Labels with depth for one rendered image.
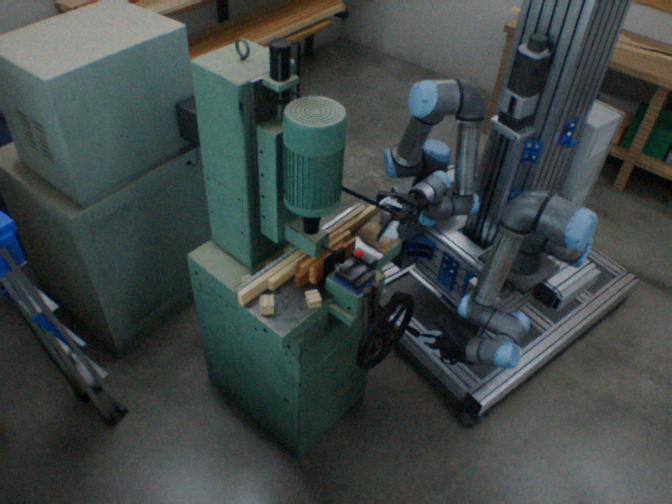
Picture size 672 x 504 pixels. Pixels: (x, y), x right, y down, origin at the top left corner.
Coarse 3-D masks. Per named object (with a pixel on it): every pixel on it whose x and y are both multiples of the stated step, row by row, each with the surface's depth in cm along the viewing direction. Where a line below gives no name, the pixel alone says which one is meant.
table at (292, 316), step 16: (400, 240) 203; (384, 256) 198; (288, 288) 184; (304, 288) 184; (320, 288) 185; (240, 304) 178; (256, 304) 178; (288, 304) 179; (304, 304) 179; (336, 304) 184; (256, 320) 176; (272, 320) 174; (288, 320) 174; (304, 320) 175; (352, 320) 180; (272, 336) 174; (288, 336) 172
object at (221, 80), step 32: (192, 64) 163; (224, 64) 161; (256, 64) 162; (224, 96) 160; (224, 128) 168; (224, 160) 177; (224, 192) 187; (224, 224) 198; (256, 224) 191; (256, 256) 200
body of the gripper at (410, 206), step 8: (408, 192) 190; (416, 192) 188; (400, 200) 183; (408, 200) 183; (416, 200) 187; (424, 200) 187; (392, 208) 183; (400, 208) 182; (408, 208) 180; (416, 208) 184; (424, 208) 186; (392, 216) 186; (408, 216) 182; (416, 216) 185; (408, 224) 183
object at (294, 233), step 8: (296, 216) 189; (288, 224) 186; (296, 224) 186; (288, 232) 187; (296, 232) 184; (304, 232) 184; (320, 232) 184; (328, 232) 184; (288, 240) 190; (296, 240) 187; (304, 240) 183; (312, 240) 181; (320, 240) 182; (328, 240) 186; (304, 248) 186; (312, 248) 183; (320, 248) 184; (312, 256) 185
